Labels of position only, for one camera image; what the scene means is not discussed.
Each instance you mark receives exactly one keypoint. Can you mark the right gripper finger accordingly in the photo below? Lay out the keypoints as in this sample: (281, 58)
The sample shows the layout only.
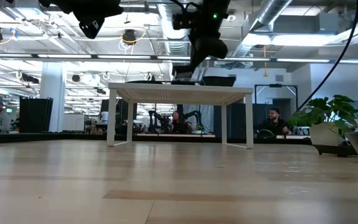
(185, 74)

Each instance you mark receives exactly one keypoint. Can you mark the deep square black bowl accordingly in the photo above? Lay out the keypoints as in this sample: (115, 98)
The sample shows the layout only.
(218, 81)

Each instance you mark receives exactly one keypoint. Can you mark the other station black robot arm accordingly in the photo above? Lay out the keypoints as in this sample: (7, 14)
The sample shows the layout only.
(154, 118)
(194, 115)

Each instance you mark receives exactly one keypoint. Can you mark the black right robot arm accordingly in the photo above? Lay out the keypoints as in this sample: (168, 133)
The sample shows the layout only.
(210, 9)

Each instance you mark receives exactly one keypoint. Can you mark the white small table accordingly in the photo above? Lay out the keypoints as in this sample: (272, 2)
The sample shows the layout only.
(179, 93)

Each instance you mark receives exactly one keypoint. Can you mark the small green potted plant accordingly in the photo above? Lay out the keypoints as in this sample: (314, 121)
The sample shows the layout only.
(199, 127)

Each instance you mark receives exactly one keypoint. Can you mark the long ceiling light strip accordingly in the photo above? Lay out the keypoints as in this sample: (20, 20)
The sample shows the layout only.
(120, 57)

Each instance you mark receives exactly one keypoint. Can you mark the yellow hanging tag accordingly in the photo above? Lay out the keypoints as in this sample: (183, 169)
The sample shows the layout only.
(265, 74)

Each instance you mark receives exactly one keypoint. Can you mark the black room divider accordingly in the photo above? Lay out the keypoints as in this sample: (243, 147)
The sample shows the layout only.
(244, 118)
(36, 115)

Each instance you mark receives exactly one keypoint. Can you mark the white building column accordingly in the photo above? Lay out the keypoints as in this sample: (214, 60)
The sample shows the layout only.
(52, 87)

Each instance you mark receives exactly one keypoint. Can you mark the green plant in white pot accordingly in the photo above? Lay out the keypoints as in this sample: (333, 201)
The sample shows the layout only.
(325, 133)

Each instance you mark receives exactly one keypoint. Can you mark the silver ventilation duct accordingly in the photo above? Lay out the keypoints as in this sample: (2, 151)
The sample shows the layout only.
(172, 43)
(272, 9)

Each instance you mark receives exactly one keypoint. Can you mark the black tubular stand frame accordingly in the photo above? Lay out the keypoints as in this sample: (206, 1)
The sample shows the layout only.
(275, 85)

